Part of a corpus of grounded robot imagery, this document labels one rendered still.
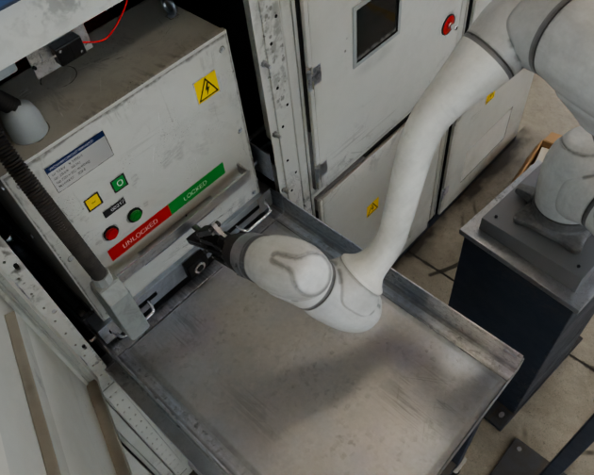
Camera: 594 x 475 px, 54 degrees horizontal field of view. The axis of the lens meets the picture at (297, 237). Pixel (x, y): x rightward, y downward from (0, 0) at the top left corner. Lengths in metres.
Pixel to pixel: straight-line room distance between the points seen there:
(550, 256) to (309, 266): 0.78
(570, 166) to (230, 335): 0.85
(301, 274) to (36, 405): 0.44
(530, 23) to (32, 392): 0.89
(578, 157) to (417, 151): 0.54
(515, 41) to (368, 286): 0.46
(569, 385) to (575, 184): 1.05
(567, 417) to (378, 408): 1.12
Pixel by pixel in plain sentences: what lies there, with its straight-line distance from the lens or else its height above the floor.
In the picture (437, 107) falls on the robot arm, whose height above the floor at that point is 1.42.
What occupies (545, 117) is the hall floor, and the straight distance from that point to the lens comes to 3.16.
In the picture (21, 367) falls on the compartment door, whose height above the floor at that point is 1.24.
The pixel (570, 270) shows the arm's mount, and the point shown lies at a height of 0.81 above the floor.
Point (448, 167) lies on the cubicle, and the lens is 2.33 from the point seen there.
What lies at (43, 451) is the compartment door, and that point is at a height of 1.24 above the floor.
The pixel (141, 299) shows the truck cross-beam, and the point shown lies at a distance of 1.38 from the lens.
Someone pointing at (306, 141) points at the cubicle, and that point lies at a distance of 1.46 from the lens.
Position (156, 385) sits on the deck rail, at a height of 0.85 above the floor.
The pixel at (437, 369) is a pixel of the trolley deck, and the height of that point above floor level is 0.85.
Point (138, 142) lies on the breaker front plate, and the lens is 1.15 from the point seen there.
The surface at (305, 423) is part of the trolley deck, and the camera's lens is 1.26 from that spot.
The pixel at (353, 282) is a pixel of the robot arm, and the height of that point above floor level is 1.15.
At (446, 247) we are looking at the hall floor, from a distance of 2.53.
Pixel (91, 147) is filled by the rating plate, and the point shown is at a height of 1.34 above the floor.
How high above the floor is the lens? 2.03
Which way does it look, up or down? 53 degrees down
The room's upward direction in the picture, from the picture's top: 8 degrees counter-clockwise
